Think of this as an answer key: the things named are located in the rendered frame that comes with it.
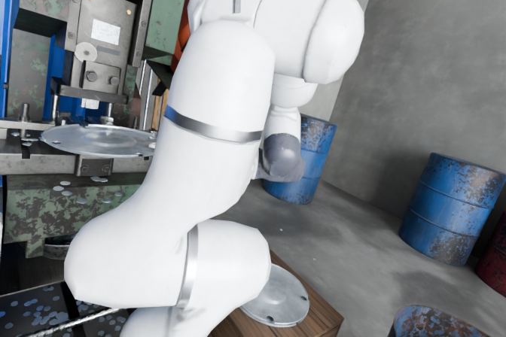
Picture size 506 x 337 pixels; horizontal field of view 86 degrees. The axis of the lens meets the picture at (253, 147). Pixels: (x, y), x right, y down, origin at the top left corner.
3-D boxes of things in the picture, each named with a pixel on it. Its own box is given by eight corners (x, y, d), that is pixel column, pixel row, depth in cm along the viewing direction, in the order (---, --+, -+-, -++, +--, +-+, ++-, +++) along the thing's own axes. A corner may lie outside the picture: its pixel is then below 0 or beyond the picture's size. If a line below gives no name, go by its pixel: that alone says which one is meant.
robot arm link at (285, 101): (323, 89, 45) (301, 179, 71) (317, 25, 56) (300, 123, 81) (257, 87, 46) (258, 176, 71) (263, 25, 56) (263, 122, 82)
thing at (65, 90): (127, 112, 92) (130, 96, 91) (55, 103, 79) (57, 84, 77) (114, 102, 103) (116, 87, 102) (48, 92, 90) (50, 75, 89)
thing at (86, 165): (132, 192, 79) (139, 147, 76) (74, 195, 69) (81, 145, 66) (108, 160, 96) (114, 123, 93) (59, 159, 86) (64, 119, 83)
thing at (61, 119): (113, 138, 94) (114, 125, 94) (60, 134, 84) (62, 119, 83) (105, 130, 101) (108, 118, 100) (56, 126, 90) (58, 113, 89)
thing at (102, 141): (128, 125, 93) (129, 123, 92) (187, 152, 78) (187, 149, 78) (22, 127, 69) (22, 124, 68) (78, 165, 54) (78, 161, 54)
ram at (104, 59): (127, 98, 86) (144, -2, 80) (71, 89, 75) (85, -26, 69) (111, 88, 98) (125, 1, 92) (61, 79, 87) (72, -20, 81)
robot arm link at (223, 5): (234, 153, 24) (304, -82, 19) (98, 92, 29) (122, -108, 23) (291, 127, 41) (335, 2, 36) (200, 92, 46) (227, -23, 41)
